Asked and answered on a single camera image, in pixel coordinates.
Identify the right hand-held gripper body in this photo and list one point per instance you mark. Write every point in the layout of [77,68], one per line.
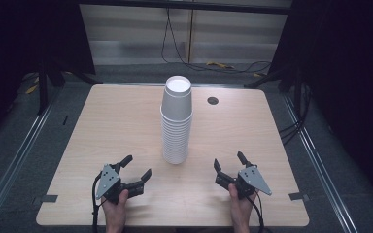
[255,179]

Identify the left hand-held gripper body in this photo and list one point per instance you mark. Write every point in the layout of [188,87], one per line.
[107,181]

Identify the stack of white paper cups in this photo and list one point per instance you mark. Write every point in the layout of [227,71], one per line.
[176,142]

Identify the person's left hand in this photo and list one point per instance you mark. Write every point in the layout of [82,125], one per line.
[115,213]

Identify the person's right hand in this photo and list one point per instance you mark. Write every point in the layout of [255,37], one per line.
[241,210]

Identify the grey tape strip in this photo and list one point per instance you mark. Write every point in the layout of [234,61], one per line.
[49,198]
[298,196]

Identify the black metal stand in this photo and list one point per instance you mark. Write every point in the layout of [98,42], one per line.
[42,87]
[285,77]

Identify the yellow floor tape piece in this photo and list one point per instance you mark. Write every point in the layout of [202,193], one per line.
[31,89]
[219,64]

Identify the black curtain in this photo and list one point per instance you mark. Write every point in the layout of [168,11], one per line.
[19,48]
[346,64]

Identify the black overhead beam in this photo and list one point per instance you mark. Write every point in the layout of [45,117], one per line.
[181,6]

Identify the metal floor rail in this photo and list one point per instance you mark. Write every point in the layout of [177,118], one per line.
[317,161]
[19,152]

